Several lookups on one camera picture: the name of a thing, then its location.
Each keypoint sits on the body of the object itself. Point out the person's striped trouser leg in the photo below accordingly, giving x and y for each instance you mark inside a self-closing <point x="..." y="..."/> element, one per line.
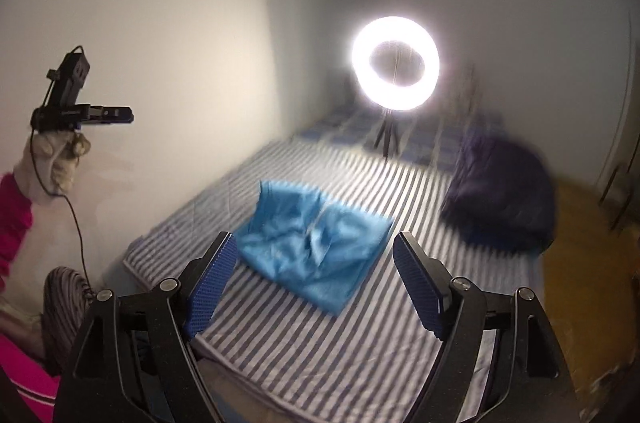
<point x="62" y="303"/>

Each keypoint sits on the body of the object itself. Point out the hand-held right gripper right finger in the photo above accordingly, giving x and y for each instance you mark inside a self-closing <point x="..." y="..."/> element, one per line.
<point x="420" y="288"/>

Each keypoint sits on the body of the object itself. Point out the person's left hand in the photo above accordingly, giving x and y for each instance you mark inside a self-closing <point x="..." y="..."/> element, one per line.
<point x="50" y="163"/>

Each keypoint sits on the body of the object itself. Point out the bed with striped sheet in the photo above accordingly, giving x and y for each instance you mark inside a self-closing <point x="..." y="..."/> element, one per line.
<point x="350" y="353"/>

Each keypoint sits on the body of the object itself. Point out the person's pink garment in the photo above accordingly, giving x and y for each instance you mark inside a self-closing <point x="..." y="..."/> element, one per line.
<point x="25" y="383"/>

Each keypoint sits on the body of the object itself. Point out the folded dark navy jacket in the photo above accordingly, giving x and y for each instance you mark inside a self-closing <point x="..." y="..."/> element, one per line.
<point x="500" y="193"/>

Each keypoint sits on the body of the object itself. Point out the black tripod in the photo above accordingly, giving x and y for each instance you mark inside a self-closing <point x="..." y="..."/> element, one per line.
<point x="386" y="133"/>

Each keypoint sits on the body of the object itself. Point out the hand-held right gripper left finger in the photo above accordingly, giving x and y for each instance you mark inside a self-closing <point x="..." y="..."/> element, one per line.
<point x="212" y="283"/>

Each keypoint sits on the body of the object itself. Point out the blue checked bed mat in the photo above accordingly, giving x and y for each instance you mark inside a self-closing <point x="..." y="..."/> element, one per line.
<point x="345" y="128"/>

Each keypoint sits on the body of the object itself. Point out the blue jacket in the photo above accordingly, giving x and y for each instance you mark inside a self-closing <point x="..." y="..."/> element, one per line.
<point x="310" y="248"/>

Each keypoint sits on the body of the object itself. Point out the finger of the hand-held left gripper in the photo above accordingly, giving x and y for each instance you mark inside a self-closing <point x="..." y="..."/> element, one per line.
<point x="117" y="114"/>

